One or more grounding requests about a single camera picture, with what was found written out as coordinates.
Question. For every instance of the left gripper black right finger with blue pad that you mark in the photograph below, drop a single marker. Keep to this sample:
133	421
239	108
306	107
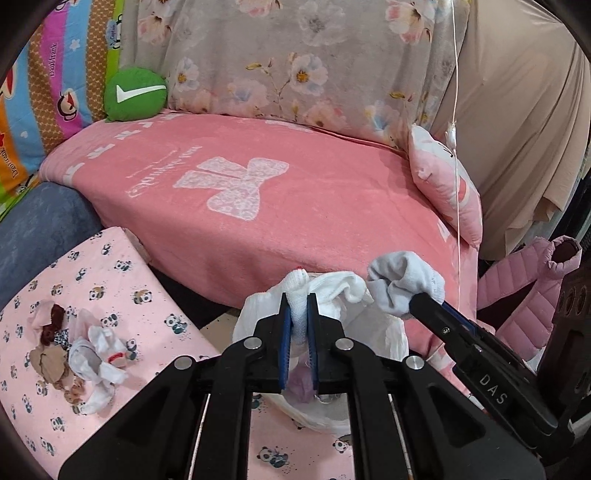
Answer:
409	422

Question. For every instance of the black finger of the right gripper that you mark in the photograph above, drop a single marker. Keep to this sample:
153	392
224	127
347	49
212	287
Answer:
493	373

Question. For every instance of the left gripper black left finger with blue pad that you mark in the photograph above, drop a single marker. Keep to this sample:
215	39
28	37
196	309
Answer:
192	420

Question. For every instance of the grey white sock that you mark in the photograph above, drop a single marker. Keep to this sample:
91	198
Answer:
394	279

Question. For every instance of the beige brown scrunchie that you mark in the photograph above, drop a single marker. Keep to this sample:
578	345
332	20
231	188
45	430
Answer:
50	363

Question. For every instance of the black white patterned scrunchie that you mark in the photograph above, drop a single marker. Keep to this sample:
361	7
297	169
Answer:
61	338

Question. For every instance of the dark red scrunchie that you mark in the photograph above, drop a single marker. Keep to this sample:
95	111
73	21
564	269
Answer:
50	330

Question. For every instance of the pink satin cloth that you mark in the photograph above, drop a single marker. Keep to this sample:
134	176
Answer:
41	315

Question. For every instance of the pale pink small cloth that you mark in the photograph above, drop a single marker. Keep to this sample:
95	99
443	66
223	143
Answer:
78	326

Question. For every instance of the white lined trash bin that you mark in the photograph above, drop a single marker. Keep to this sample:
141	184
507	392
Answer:
314	394

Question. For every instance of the pink puffer jacket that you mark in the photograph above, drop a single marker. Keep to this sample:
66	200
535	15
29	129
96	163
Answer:
518	295

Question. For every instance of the small pink pillow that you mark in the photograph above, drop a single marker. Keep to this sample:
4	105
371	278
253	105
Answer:
442	178

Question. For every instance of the pink bow print blanket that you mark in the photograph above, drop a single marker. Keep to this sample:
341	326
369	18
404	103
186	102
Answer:
228	206

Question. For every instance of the blue velvet cushion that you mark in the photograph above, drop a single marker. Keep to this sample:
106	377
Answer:
50	221

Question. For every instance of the beige curtain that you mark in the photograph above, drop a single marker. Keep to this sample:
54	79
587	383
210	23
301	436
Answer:
521	100

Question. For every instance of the grey floral bedsheet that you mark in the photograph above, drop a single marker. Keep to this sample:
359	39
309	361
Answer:
366	69

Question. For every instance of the green round plush toy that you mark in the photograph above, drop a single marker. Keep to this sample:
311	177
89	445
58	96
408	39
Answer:
134	94

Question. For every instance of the colourful monkey print pillow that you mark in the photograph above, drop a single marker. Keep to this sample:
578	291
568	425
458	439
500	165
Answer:
55	88

